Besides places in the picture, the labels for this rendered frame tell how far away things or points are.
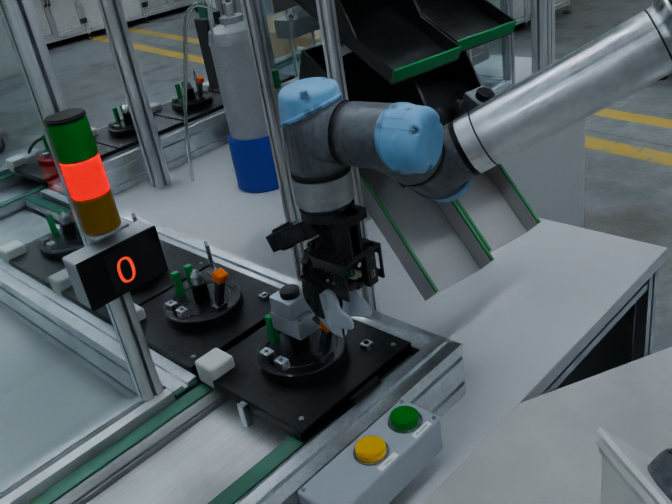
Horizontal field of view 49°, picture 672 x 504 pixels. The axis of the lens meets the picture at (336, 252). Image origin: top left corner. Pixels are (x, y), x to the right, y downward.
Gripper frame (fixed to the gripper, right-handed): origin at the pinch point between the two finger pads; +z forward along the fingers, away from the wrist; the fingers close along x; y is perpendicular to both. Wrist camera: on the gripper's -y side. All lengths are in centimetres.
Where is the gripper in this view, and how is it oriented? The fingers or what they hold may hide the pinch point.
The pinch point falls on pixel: (337, 326)
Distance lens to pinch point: 103.6
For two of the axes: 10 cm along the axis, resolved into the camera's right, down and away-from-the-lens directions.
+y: 7.2, 2.4, -6.6
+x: 6.8, -4.4, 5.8
